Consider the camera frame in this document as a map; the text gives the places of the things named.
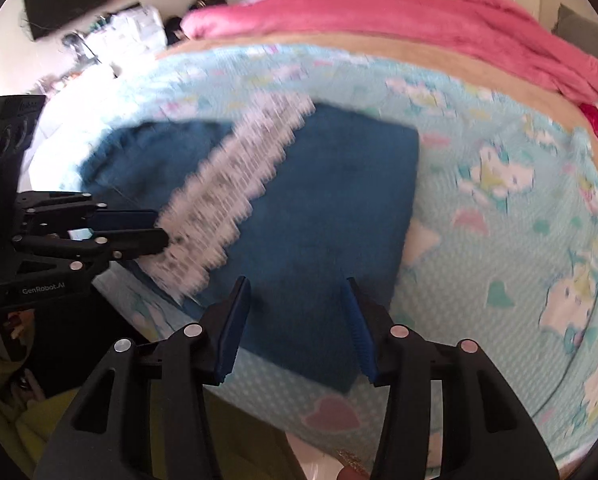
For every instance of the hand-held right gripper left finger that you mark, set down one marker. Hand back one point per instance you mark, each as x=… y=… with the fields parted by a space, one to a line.
x=234 y=330

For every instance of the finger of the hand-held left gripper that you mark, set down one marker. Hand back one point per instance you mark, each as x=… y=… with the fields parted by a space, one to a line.
x=134 y=242
x=129 y=219

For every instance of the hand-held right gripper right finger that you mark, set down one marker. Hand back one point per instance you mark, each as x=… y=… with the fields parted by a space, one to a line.
x=361 y=332

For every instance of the blue denim jeans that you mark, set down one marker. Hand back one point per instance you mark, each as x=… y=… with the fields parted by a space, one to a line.
x=329 y=200

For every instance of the light blue cartoon cat blanket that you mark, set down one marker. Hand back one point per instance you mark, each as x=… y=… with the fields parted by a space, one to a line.
x=479 y=260

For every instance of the black television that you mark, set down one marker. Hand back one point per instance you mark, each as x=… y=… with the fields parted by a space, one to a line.
x=69 y=0

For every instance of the white drawer chest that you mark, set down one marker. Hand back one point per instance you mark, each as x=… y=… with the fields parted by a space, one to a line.
x=129 y=35

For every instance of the dark clothes pile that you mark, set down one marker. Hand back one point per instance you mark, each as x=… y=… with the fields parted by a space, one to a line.
x=175 y=29

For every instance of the person's yellow-green garment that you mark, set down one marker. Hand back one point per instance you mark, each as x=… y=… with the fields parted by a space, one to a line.
x=19 y=425

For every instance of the pink duvet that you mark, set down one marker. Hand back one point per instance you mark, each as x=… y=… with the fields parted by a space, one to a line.
x=379 y=15

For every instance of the grey padded headboard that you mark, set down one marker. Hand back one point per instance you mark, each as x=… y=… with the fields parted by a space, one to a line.
x=576 y=27

